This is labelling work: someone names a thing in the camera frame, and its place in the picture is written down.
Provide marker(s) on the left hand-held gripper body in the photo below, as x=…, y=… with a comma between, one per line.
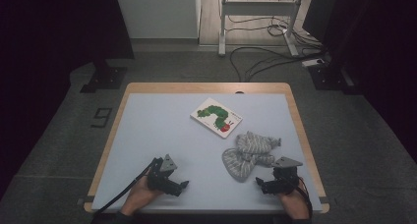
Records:
x=159, y=178

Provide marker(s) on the person's left hand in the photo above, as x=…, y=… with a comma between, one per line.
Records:
x=137, y=197

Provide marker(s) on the white metal stand frame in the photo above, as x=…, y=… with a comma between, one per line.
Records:
x=259, y=8

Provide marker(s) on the white cabinet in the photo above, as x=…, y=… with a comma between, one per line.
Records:
x=157, y=11

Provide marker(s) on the person's right hand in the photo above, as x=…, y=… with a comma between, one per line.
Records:
x=296, y=206

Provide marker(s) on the grey striped cloth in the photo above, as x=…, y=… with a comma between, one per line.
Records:
x=249, y=152

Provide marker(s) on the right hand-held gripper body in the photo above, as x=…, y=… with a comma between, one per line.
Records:
x=286, y=178

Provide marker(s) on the black tape strip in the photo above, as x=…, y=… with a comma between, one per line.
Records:
x=88, y=199
x=324, y=200

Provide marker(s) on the wooden table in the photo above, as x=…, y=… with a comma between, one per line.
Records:
x=209, y=87

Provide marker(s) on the black floor tape mark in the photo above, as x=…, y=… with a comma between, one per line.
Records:
x=101, y=117

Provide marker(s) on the white power strip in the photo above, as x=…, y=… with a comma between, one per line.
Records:
x=312, y=62

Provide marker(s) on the dark curtain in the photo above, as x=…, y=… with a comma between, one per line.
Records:
x=377, y=53
x=49, y=53

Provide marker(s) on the white picture book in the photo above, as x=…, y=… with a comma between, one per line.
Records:
x=214, y=117

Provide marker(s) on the black monitor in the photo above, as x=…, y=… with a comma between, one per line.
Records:
x=316, y=14

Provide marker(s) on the black stand base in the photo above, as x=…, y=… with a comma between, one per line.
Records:
x=105, y=78
x=331, y=78

